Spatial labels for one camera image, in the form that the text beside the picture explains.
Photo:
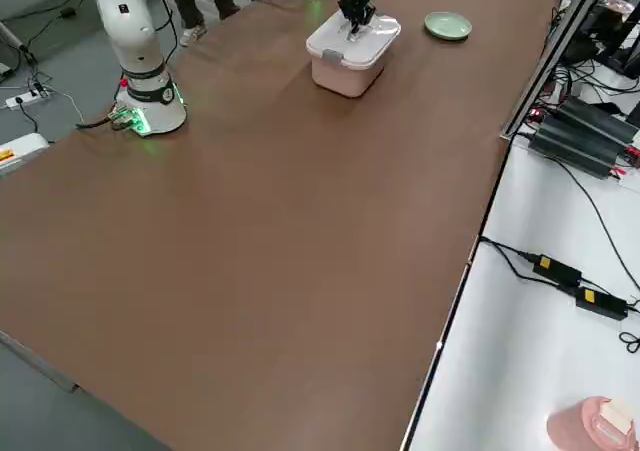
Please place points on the black adapter yellow label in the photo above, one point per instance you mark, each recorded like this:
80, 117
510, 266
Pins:
602, 303
557, 271

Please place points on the pink plastic container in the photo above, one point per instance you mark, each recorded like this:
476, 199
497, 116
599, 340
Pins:
585, 426

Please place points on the white box lid grey clips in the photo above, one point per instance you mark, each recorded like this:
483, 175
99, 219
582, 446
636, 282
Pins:
372, 38

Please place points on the white power strip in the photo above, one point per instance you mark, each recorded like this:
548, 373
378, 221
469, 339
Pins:
25, 100

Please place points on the aluminium frame rail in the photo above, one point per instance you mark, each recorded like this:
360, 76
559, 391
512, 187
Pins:
550, 56

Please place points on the white box with orange label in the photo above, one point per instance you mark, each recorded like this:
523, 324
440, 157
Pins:
20, 153

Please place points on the black finned power supply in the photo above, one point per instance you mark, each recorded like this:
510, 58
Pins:
575, 148
600, 121

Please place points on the green plate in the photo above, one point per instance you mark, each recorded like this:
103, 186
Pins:
447, 25

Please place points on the person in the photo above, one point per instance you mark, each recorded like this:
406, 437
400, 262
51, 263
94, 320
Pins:
187, 6

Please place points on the pale pink storage box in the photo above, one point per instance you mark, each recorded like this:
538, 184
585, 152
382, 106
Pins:
345, 78

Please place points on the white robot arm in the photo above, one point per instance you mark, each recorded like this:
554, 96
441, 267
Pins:
125, 26

